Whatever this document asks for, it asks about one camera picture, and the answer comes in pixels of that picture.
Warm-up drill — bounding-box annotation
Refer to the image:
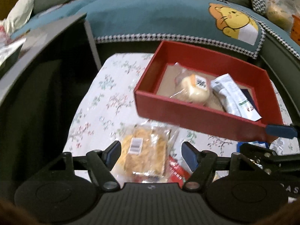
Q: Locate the red spicy strip packet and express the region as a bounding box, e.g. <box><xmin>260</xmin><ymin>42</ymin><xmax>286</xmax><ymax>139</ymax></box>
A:
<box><xmin>167</xmin><ymin>156</ymin><xmax>191</xmax><ymax>188</ymax></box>

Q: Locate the crispy pastry clear bag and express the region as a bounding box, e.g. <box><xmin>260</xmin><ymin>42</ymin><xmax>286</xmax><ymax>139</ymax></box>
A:
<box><xmin>111</xmin><ymin>121</ymin><xmax>179</xmax><ymax>185</ymax></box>

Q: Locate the white silver snack pouch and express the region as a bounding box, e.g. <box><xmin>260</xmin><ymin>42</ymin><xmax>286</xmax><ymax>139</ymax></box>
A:
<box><xmin>211</xmin><ymin>74</ymin><xmax>261</xmax><ymax>121</ymax></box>

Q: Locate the red cardboard box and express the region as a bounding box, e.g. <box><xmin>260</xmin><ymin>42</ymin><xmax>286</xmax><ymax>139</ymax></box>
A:
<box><xmin>134</xmin><ymin>41</ymin><xmax>283</xmax><ymax>143</ymax></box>

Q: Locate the blue snack packet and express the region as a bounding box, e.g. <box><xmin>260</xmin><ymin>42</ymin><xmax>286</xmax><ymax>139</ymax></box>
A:
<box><xmin>241</xmin><ymin>88</ymin><xmax>257</xmax><ymax>111</ymax></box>

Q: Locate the floral tablecloth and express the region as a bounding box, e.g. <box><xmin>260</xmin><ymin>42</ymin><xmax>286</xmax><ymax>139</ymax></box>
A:
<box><xmin>63</xmin><ymin>53</ymin><xmax>299</xmax><ymax>173</ymax></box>

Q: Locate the round bun clear bag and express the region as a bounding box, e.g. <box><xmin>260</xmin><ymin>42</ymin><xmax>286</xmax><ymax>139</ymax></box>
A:
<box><xmin>170</xmin><ymin>62</ymin><xmax>211</xmax><ymax>105</ymax></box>

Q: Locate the orange plastic basket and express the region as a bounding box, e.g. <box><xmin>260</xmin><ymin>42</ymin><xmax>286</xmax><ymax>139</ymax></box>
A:
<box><xmin>290</xmin><ymin>15</ymin><xmax>300</xmax><ymax>45</ymax></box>

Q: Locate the clear plastic bag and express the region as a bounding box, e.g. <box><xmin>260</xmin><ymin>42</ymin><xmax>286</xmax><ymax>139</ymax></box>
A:
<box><xmin>265</xmin><ymin>0</ymin><xmax>299</xmax><ymax>33</ymax></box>

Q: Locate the white paper bag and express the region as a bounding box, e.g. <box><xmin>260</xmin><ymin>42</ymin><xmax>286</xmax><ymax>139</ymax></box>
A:
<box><xmin>0</xmin><ymin>38</ymin><xmax>26</xmax><ymax>66</ymax></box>

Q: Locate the teal lion sofa cover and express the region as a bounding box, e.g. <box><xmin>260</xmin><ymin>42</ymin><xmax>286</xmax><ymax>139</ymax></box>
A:
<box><xmin>13</xmin><ymin>0</ymin><xmax>266</xmax><ymax>58</ymax></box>

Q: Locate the white cloth on sofa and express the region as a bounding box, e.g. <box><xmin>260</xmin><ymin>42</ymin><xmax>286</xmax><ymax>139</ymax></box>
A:
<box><xmin>1</xmin><ymin>0</ymin><xmax>35</xmax><ymax>35</ymax></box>

